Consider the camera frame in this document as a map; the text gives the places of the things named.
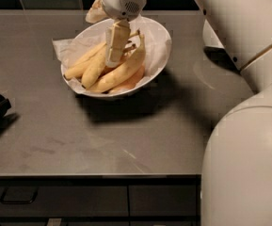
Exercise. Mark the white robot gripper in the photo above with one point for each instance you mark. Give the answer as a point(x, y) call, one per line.
point(120, 2)

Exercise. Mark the long yellow banana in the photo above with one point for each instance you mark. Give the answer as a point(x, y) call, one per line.
point(123, 72)

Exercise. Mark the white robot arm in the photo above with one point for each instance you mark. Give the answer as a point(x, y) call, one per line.
point(236, 179)

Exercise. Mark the middle yellow banana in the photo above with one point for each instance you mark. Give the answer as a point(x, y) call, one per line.
point(99, 69)

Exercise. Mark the white oval banana bowl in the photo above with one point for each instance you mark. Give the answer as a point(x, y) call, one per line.
point(160, 44)

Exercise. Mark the white paper bowl liner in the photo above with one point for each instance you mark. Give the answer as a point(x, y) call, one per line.
point(156, 41)

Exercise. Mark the back left yellow banana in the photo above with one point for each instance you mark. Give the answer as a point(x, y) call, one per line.
point(81, 64)

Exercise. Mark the orange-tinted bottom banana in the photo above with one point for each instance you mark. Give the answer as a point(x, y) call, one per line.
point(131, 82)

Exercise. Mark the white strawberry bowl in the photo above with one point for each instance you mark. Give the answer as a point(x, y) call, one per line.
point(210, 37)

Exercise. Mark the left drawer black handle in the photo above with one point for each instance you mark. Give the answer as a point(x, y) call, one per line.
point(19, 195)

